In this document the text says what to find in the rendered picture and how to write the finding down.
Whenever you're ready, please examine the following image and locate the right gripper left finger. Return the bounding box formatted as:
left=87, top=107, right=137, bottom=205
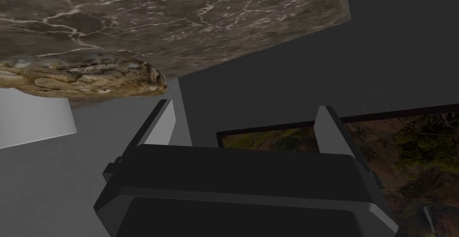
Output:
left=123, top=99, right=176, bottom=158

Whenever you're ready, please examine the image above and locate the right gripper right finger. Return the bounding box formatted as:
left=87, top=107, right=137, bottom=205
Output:
left=313, top=105, right=371, bottom=173

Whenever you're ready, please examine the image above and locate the framed landscape picture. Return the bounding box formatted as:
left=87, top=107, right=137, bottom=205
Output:
left=216, top=103, right=459, bottom=237

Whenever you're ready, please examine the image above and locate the brown crusty bread loaf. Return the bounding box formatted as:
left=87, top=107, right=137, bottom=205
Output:
left=0, top=52, right=168, bottom=99

